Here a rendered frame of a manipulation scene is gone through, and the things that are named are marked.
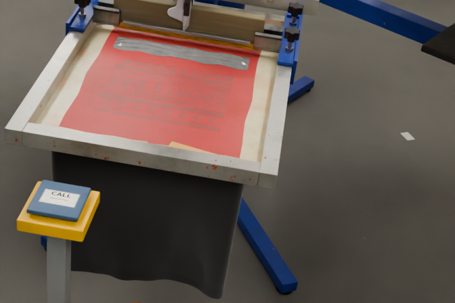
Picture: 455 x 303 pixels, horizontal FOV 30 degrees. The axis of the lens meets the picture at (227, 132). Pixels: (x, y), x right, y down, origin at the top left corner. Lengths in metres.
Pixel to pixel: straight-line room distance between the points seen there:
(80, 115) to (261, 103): 0.44
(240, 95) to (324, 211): 1.33
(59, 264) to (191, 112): 0.49
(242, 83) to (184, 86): 0.15
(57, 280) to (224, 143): 0.47
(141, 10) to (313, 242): 1.28
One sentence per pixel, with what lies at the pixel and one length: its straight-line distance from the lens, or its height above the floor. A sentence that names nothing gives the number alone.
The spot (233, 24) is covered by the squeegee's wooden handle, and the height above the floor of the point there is 1.03.
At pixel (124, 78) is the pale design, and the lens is 2.09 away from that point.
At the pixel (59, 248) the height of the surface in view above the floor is 0.86.
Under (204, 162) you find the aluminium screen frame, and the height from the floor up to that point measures 0.99.
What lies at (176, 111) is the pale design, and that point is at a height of 0.96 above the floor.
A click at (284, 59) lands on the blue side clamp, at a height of 1.00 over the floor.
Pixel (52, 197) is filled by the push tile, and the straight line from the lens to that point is 1.66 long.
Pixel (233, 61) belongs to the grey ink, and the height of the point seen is 0.96.
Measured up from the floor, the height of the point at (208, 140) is 0.96.
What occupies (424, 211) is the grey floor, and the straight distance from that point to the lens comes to 3.47.
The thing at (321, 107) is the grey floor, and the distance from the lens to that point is 3.98.
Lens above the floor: 2.00
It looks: 33 degrees down
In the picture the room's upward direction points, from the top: 8 degrees clockwise
